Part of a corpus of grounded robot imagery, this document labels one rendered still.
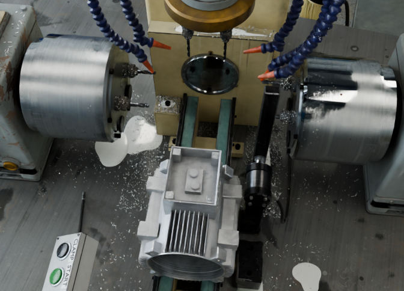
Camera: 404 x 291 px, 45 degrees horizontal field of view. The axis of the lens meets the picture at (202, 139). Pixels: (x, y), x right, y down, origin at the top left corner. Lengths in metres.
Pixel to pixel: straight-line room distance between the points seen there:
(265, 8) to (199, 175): 0.49
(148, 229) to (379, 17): 2.33
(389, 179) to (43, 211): 0.86
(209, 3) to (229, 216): 0.41
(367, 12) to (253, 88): 1.86
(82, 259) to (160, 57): 0.53
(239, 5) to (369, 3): 2.22
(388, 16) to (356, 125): 2.04
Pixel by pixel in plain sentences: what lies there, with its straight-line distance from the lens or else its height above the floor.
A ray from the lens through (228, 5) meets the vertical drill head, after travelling 0.94.
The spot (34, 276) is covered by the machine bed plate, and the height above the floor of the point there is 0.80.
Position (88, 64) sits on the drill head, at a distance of 1.10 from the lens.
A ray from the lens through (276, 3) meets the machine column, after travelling 1.24.
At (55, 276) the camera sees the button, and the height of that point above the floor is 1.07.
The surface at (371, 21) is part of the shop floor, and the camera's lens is 3.02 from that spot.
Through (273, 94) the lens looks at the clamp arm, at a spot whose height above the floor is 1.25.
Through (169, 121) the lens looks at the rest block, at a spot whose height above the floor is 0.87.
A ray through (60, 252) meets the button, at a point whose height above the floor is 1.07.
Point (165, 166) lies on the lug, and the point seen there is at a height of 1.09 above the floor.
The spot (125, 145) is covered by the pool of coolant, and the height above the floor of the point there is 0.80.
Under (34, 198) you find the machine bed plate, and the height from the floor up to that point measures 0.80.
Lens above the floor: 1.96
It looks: 57 degrees down
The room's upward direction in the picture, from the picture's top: straight up
